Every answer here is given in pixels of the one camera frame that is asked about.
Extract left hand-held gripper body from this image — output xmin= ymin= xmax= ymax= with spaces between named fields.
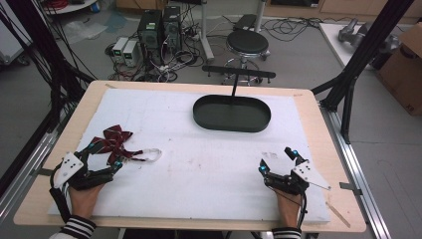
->
xmin=49 ymin=150 xmax=115 ymax=192

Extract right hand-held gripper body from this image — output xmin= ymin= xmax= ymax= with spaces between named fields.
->
xmin=263 ymin=160 xmax=332 ymax=196

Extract dark red striped bow tie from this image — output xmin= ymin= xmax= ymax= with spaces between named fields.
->
xmin=90 ymin=124 xmax=163 ymax=166

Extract person's right hand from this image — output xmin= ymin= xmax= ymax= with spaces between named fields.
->
xmin=274 ymin=189 xmax=304 ymax=231

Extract person's left hand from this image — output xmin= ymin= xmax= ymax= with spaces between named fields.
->
xmin=68 ymin=183 xmax=106 ymax=221

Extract thin wooden stick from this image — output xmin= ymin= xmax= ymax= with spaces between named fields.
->
xmin=325 ymin=201 xmax=352 ymax=229

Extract white foam mat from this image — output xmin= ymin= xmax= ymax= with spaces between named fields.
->
xmin=48 ymin=87 xmax=331 ymax=224

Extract black oval tray stand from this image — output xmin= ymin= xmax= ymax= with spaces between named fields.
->
xmin=192 ymin=64 xmax=277 ymax=133

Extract white power supply unit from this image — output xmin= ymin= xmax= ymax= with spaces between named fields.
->
xmin=122 ymin=39 xmax=139 ymax=68
xmin=111 ymin=36 xmax=129 ymax=64

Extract computer towers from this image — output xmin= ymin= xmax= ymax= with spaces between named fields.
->
xmin=105 ymin=19 xmax=208 ymax=84

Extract black round stool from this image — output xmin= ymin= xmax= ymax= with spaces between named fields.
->
xmin=222 ymin=29 xmax=272 ymax=87

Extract white floor board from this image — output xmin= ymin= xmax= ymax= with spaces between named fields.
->
xmin=318 ymin=22 xmax=376 ymax=72

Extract black computer tower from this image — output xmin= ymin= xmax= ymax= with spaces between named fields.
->
xmin=136 ymin=9 xmax=163 ymax=66
xmin=161 ymin=4 xmax=183 ymax=54

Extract brown cardboard box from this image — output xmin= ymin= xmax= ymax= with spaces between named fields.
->
xmin=375 ymin=22 xmax=422 ymax=118

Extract black flat case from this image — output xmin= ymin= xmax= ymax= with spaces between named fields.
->
xmin=233 ymin=13 xmax=258 ymax=32

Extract round white table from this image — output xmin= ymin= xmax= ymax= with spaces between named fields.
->
xmin=43 ymin=0 xmax=99 ymax=16

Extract white desk leg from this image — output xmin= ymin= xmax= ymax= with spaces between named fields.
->
xmin=253 ymin=0 xmax=268 ymax=34
xmin=198 ymin=0 xmax=216 ymax=63

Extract right hand-held gripper black cable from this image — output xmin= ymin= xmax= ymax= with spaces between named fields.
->
xmin=297 ymin=190 xmax=310 ymax=231

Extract aluminium rail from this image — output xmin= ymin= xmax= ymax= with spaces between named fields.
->
xmin=318 ymin=102 xmax=393 ymax=239
xmin=0 ymin=109 xmax=73 ymax=224

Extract black metal frame post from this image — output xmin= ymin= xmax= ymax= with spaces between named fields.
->
xmin=311 ymin=0 xmax=416 ymax=145
xmin=4 ymin=0 xmax=96 ymax=133

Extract black floor cables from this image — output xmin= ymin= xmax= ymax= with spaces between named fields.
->
xmin=260 ymin=15 xmax=356 ymax=44

